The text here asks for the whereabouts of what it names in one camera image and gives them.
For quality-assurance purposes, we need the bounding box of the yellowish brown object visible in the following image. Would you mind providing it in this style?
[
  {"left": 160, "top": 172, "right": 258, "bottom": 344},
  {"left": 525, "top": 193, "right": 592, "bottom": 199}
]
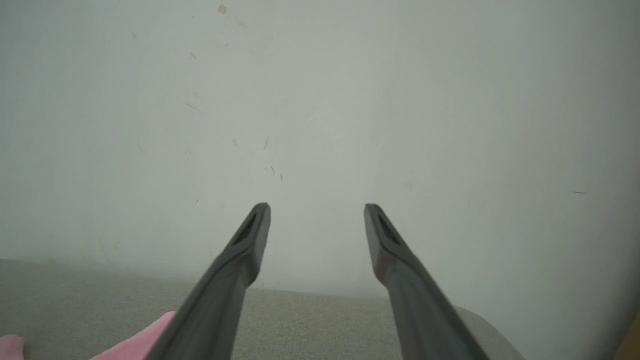
[{"left": 612, "top": 312, "right": 640, "bottom": 360}]

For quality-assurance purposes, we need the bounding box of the pink garment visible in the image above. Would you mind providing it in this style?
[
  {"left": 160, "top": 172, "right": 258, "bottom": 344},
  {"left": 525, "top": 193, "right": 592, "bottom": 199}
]
[{"left": 0, "top": 311, "right": 177, "bottom": 360}]

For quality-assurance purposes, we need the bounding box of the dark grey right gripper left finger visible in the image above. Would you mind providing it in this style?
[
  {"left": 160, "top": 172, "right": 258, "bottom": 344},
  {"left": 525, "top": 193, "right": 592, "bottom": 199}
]
[{"left": 145, "top": 202, "right": 272, "bottom": 360}]

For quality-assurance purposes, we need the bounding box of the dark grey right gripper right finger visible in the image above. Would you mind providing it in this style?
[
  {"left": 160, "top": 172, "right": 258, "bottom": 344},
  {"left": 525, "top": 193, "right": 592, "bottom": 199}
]
[{"left": 364, "top": 203, "right": 492, "bottom": 360}]

